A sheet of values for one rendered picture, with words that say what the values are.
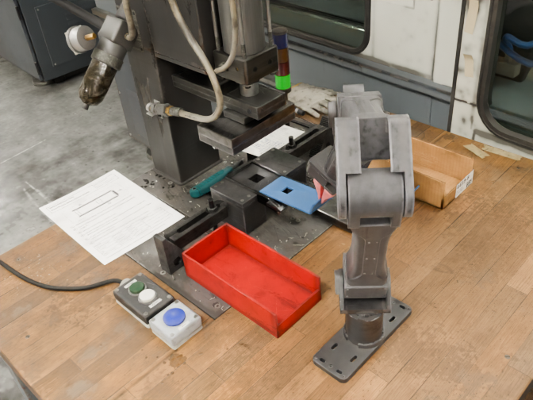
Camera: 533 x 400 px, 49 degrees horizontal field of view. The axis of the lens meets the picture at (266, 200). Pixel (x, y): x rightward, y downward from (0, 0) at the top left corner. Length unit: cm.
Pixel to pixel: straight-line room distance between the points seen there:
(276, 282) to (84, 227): 48
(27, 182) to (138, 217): 208
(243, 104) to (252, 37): 13
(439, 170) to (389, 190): 71
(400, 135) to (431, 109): 97
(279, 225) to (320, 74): 77
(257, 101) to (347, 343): 48
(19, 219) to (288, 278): 217
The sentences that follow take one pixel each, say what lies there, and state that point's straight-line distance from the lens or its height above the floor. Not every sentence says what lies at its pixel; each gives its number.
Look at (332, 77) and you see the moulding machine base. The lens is 189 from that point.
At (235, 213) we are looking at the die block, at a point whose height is 95.
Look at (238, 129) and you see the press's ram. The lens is 114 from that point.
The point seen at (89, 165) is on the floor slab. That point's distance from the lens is 338.
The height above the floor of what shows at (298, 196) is 99.
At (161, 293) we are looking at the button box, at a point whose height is 93.
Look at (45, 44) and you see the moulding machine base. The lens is 429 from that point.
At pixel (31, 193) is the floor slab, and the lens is 330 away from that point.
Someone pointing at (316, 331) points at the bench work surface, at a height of 90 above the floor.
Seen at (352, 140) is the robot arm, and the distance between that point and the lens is 72.
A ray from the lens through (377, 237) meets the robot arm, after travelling 79.
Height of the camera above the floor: 171
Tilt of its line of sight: 37 degrees down
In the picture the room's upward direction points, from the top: 6 degrees counter-clockwise
